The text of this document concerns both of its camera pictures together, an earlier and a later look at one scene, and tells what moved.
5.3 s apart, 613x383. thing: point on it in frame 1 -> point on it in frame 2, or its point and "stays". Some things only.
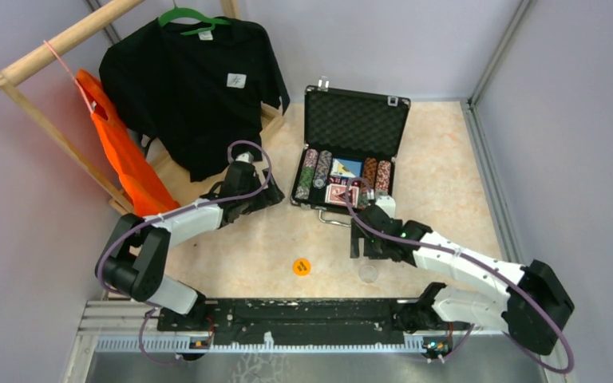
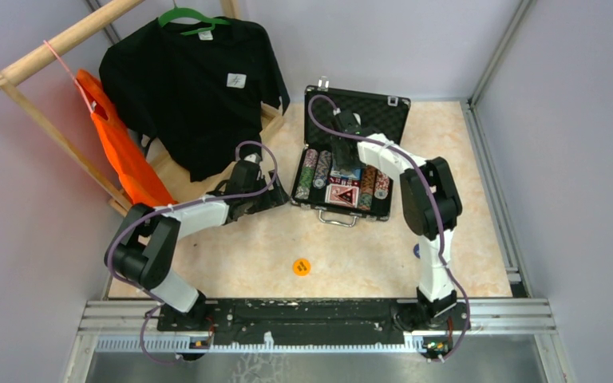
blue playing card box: [346, 167] stays
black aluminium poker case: [349, 144] stays
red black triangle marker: [347, 196] stays
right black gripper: [368, 241] -> [346, 149]
